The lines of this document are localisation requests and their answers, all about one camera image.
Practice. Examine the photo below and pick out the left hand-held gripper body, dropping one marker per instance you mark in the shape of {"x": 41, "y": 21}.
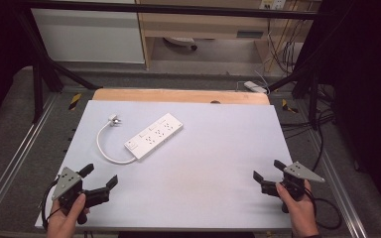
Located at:
{"x": 66, "y": 185}

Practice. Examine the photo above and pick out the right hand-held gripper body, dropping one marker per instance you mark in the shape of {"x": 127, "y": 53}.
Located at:
{"x": 296, "y": 180}

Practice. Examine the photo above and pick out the white plug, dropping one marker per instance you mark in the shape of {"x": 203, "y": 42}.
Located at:
{"x": 114, "y": 119}

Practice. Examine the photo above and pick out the person's right hand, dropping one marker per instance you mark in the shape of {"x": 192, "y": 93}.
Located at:
{"x": 299, "y": 211}

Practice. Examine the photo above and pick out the person's left hand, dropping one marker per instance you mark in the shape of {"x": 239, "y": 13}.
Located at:
{"x": 64, "y": 219}

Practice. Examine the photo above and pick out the yellow black floor tape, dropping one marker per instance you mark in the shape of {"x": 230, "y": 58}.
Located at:
{"x": 75, "y": 101}
{"x": 288, "y": 106}

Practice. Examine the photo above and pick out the white table board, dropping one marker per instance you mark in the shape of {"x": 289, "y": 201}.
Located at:
{"x": 195, "y": 172}

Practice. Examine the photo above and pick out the small white floor power strip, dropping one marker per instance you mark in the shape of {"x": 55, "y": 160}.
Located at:
{"x": 255, "y": 87}

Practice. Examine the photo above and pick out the black metal stand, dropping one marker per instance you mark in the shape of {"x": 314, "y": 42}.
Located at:
{"x": 312, "y": 89}
{"x": 39, "y": 82}

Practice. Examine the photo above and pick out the dark curtain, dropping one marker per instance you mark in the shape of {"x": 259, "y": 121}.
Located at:
{"x": 0, "y": 59}
{"x": 367, "y": 99}

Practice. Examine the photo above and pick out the wooden table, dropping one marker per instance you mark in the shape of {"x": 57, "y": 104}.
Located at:
{"x": 178, "y": 95}

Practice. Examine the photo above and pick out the white cabinet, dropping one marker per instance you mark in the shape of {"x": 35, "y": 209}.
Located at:
{"x": 89, "y": 36}

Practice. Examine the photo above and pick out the white chair base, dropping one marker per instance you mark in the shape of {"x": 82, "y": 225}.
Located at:
{"x": 181, "y": 41}

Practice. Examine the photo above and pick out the wooden desk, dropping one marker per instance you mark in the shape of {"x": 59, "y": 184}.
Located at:
{"x": 205, "y": 24}

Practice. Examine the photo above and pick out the black metal crossbar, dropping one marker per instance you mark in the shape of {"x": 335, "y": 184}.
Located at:
{"x": 178, "y": 9}

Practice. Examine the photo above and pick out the aluminium floor rail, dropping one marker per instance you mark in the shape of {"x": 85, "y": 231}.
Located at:
{"x": 16, "y": 158}
{"x": 337, "y": 185}

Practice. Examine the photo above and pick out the white wall socket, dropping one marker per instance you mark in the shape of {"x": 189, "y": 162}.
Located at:
{"x": 273, "y": 4}

